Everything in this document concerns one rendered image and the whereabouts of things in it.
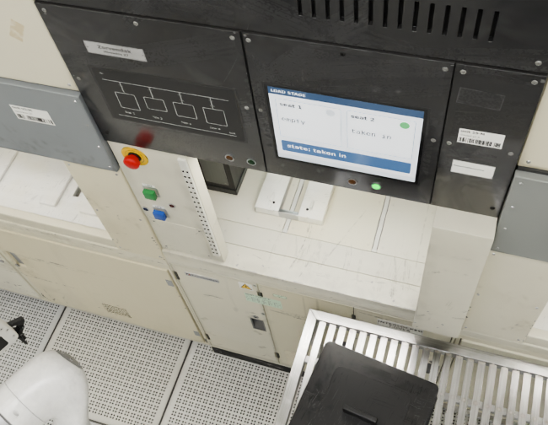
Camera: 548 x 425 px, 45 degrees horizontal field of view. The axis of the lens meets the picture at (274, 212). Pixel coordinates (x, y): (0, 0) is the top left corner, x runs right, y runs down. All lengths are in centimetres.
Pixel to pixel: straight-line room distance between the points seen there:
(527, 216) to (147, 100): 78
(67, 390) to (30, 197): 116
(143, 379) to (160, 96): 167
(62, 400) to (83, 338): 173
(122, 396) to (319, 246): 121
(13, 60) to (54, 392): 69
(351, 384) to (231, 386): 116
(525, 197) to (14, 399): 96
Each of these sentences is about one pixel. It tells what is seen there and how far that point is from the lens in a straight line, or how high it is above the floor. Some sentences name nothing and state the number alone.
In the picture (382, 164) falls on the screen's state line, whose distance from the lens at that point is 129.
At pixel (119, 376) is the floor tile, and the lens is 284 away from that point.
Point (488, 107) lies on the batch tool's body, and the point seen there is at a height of 172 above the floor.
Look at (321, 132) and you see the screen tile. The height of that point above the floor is 157.
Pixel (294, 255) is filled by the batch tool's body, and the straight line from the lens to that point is 192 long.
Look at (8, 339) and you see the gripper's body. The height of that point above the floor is 109.
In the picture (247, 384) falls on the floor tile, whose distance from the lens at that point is 270.
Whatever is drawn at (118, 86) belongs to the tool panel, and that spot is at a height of 161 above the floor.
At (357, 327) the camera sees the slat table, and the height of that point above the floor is 76.
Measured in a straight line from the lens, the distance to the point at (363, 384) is 161.
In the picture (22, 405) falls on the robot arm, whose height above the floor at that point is 150.
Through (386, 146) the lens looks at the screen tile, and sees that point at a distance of 125.
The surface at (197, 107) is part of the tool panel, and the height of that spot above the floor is 158.
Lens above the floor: 255
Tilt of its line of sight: 57 degrees down
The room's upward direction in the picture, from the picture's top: 11 degrees counter-clockwise
